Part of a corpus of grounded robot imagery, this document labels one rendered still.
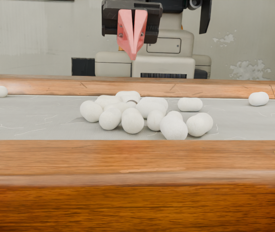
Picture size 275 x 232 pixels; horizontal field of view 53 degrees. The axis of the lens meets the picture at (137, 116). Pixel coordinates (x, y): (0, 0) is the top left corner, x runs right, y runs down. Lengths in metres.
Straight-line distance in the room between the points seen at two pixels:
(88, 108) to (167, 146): 0.15
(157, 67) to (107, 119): 0.72
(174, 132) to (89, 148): 0.10
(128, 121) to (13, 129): 0.11
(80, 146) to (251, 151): 0.10
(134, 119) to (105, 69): 1.01
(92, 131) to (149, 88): 0.24
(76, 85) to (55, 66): 1.99
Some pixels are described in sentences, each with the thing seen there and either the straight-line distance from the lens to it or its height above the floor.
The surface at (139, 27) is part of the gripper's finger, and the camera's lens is 0.45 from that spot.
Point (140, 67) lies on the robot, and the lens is 0.96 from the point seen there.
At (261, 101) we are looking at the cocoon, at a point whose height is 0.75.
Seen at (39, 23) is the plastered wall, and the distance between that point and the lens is 2.51.
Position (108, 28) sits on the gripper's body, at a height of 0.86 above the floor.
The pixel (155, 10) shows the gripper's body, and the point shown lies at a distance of 0.49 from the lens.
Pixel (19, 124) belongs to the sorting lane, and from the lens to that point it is 0.31.
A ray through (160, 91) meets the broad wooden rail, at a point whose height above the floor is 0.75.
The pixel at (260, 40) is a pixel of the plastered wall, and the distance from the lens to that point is 2.69.
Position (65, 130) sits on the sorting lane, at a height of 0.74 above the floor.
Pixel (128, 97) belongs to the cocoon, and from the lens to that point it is 0.37.
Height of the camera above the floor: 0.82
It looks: 13 degrees down
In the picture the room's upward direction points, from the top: 2 degrees clockwise
